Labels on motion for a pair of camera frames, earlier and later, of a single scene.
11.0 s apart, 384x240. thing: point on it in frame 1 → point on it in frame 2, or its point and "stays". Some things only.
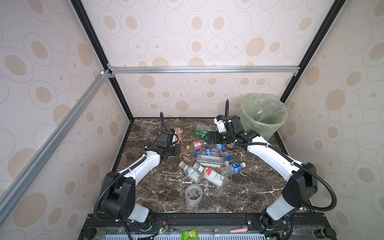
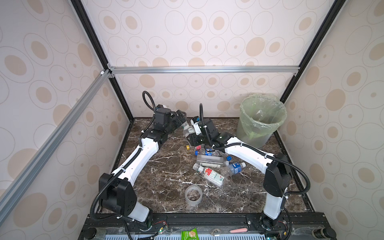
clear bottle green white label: (193, 174) → (187, 130)
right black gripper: (216, 140) → (192, 139)
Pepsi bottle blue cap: (209, 151) stays
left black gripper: (177, 151) → (178, 121)
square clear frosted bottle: (211, 161) stays
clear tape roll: (193, 186) stays
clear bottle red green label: (212, 177) stays
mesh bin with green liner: (263, 114) stays
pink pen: (242, 230) stays
